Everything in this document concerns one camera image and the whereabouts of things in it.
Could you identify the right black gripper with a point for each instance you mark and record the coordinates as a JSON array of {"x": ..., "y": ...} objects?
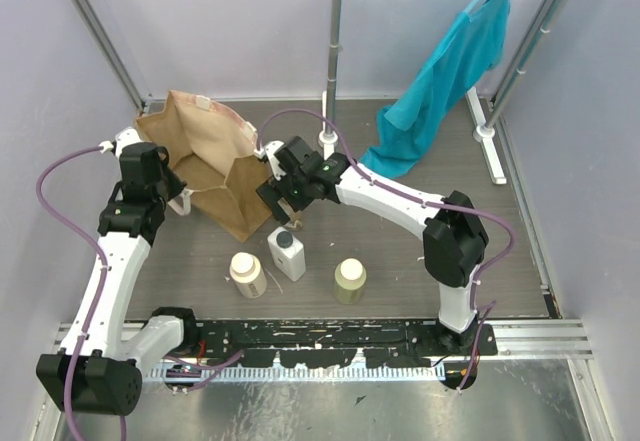
[{"x": 271, "y": 196}]

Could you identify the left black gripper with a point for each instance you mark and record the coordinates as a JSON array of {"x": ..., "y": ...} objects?
[{"x": 167, "y": 176}]

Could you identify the clear amber liquid bottle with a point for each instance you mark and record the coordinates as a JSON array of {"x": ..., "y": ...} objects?
[{"x": 294, "y": 225}]

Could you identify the white square bottle black cap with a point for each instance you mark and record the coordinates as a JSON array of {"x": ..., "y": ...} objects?
[{"x": 287, "y": 252}]

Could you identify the brown canvas bag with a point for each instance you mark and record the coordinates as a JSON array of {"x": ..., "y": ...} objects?
[{"x": 211, "y": 148}]

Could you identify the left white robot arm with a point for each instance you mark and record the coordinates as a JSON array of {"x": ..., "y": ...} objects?
[{"x": 95, "y": 371}]

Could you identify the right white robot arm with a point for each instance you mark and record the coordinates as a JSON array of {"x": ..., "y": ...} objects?
[{"x": 453, "y": 238}]

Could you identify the beige round bottle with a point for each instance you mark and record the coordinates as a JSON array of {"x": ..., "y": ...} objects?
[{"x": 246, "y": 271}]

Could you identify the yellow-green round bottle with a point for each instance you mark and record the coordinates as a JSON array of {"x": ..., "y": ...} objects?
[{"x": 349, "y": 280}]

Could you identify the teal hanging shirt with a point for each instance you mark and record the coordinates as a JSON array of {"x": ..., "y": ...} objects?
[{"x": 473, "y": 45}]

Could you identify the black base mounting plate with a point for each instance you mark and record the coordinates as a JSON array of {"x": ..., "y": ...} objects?
[{"x": 324, "y": 343}]

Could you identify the metal clothes rack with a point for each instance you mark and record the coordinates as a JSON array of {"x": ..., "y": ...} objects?
[{"x": 485, "y": 124}]

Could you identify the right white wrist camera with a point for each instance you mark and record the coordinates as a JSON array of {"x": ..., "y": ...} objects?
[{"x": 267, "y": 154}]

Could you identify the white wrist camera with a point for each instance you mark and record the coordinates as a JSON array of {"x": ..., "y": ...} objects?
[
  {"x": 267, "y": 154},
  {"x": 123, "y": 139}
]

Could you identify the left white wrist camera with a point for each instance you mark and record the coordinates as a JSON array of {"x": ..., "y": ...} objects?
[{"x": 123, "y": 139}]

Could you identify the aluminium frame post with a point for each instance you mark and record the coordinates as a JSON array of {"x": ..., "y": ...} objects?
[{"x": 108, "y": 49}]

